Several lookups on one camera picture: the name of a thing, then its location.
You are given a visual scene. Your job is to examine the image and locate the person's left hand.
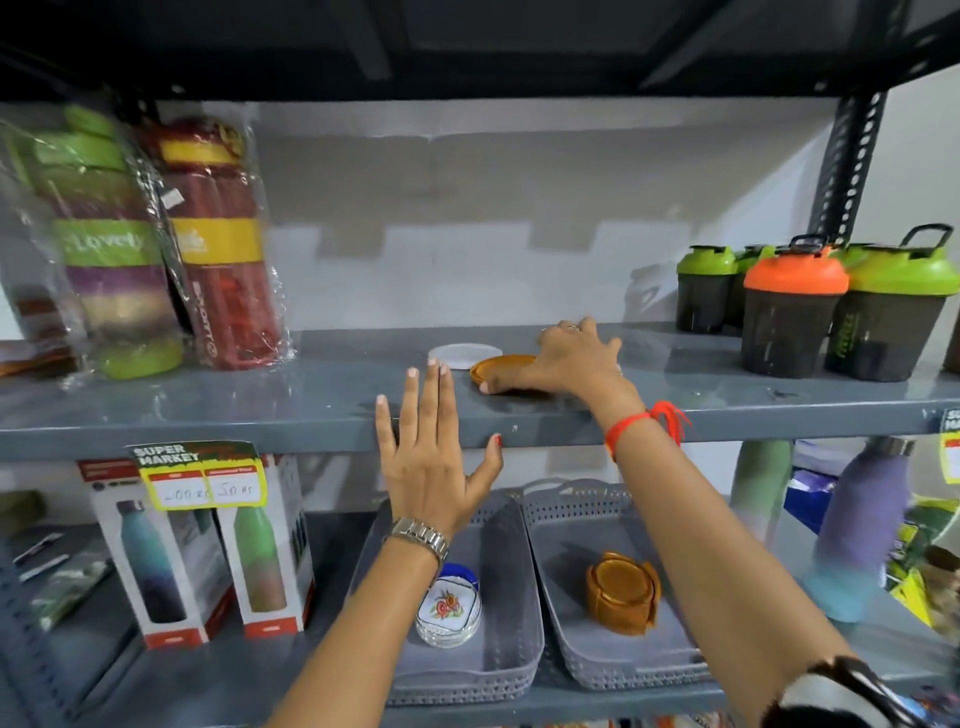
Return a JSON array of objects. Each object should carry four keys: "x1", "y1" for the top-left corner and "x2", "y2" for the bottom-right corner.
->
[{"x1": 374, "y1": 357, "x2": 505, "y2": 538}]

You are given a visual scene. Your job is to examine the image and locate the person's right hand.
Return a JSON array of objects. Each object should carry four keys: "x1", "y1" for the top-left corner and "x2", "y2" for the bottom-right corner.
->
[{"x1": 480, "y1": 316, "x2": 640, "y2": 425}]

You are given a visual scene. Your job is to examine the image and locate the round brown coaster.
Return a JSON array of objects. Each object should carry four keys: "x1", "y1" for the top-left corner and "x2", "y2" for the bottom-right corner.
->
[{"x1": 470, "y1": 354, "x2": 538, "y2": 391}]

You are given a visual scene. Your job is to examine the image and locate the person's left forearm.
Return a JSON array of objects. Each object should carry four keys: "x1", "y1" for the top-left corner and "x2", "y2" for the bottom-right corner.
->
[{"x1": 266, "y1": 534, "x2": 451, "y2": 728}]

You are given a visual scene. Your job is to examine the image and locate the person's right forearm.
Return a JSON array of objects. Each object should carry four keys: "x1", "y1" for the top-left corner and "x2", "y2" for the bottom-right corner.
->
[{"x1": 603, "y1": 408, "x2": 856, "y2": 728}]

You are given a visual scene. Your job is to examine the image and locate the round white coaster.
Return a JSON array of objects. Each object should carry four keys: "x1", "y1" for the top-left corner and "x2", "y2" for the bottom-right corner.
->
[{"x1": 427, "y1": 342, "x2": 504, "y2": 372}]

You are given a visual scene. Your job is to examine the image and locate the silver metal wristwatch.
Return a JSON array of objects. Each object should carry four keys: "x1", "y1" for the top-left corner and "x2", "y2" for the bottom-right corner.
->
[{"x1": 383, "y1": 516, "x2": 452, "y2": 565}]

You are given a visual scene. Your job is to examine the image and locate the grey plastic basket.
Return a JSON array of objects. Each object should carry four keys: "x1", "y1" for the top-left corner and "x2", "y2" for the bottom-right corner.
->
[
  {"x1": 348, "y1": 491, "x2": 547, "y2": 707},
  {"x1": 516, "y1": 479, "x2": 714, "y2": 692}
]

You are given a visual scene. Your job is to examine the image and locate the white floral coaster set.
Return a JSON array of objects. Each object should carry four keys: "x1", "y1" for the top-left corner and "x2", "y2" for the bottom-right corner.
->
[{"x1": 414, "y1": 561, "x2": 483, "y2": 651}]

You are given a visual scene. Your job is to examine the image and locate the grey metal shelf rack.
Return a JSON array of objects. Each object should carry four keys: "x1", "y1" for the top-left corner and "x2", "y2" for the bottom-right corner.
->
[{"x1": 0, "y1": 0, "x2": 960, "y2": 728}]

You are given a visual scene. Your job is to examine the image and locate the boxed green orange gradient bottle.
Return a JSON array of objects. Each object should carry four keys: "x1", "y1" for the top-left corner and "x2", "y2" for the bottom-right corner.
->
[{"x1": 215, "y1": 453, "x2": 317, "y2": 641}]

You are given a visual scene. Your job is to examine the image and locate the brown coaster set in holder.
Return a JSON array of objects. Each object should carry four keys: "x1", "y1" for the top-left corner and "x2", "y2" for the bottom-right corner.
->
[{"x1": 585, "y1": 552, "x2": 664, "y2": 638}]

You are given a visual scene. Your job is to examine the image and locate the yellow green price label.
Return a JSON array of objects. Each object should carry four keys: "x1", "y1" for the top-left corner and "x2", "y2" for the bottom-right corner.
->
[
  {"x1": 938, "y1": 408, "x2": 960, "y2": 486},
  {"x1": 125, "y1": 439, "x2": 270, "y2": 513}
]

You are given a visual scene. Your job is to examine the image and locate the small green lid shaker bottle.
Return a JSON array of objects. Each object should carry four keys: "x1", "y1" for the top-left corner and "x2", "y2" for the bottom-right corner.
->
[
  {"x1": 828, "y1": 241, "x2": 876, "y2": 271},
  {"x1": 675, "y1": 244, "x2": 741, "y2": 336},
  {"x1": 723, "y1": 243, "x2": 778, "y2": 330}
]

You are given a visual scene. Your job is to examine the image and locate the red yellow bottle in wrap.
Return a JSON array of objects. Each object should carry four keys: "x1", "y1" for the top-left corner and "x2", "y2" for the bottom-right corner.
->
[{"x1": 138, "y1": 116, "x2": 296, "y2": 372}]

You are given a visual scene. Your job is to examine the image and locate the boxed blue gradient bottle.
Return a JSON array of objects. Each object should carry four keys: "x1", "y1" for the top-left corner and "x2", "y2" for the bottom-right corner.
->
[{"x1": 76, "y1": 458, "x2": 236, "y2": 651}]

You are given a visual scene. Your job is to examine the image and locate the green gradient steel bottle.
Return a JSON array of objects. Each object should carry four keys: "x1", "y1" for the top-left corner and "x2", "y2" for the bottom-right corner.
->
[{"x1": 728, "y1": 439, "x2": 795, "y2": 549}]

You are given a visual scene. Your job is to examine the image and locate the orange lid shaker bottle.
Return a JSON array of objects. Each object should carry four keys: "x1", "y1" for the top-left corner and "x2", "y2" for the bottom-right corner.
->
[{"x1": 741, "y1": 234, "x2": 852, "y2": 380}]

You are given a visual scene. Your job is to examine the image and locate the green purple bottle in wrap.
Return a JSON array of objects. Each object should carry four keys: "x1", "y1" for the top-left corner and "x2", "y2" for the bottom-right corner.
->
[{"x1": 0, "y1": 103, "x2": 187, "y2": 385}]

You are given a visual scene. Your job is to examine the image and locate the clear wrapped green packet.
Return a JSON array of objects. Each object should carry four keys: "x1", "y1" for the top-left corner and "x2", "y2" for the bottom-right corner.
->
[{"x1": 26, "y1": 551, "x2": 115, "y2": 633}]

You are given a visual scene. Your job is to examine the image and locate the purple blue gradient steel bottle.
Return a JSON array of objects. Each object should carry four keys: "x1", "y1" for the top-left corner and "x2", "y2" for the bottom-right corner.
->
[{"x1": 802, "y1": 435, "x2": 917, "y2": 625}]

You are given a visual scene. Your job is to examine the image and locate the large green lid shaker bottle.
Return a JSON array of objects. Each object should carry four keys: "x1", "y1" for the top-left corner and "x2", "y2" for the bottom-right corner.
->
[{"x1": 824, "y1": 222, "x2": 960, "y2": 384}]

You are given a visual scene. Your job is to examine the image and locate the black white sleeve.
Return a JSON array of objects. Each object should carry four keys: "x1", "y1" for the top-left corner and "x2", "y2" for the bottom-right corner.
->
[{"x1": 763, "y1": 655, "x2": 933, "y2": 728}]

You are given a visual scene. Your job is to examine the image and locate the yellow green packets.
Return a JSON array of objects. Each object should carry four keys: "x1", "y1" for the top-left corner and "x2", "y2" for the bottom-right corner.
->
[{"x1": 885, "y1": 498, "x2": 960, "y2": 642}]

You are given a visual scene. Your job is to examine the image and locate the red thread bracelet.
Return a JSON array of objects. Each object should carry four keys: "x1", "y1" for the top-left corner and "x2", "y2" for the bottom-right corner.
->
[{"x1": 603, "y1": 400, "x2": 692, "y2": 461}]

